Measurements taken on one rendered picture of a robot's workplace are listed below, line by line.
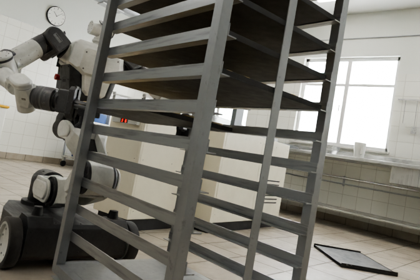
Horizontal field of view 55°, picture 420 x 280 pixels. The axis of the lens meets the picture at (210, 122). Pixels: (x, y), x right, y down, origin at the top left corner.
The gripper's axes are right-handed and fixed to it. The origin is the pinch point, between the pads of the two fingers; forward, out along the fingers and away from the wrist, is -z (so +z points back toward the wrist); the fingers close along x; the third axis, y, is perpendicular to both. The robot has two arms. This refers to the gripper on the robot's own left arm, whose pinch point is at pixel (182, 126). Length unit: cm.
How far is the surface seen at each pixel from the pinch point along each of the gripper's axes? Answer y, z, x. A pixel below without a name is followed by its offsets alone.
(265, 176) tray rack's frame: 33, -62, -13
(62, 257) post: -26, -36, -51
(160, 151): -30, 111, -13
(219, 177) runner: 19.7, -19.4, -17.3
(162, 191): -25, 119, -40
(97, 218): -13, -46, -35
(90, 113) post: -25.7, -35.9, -3.0
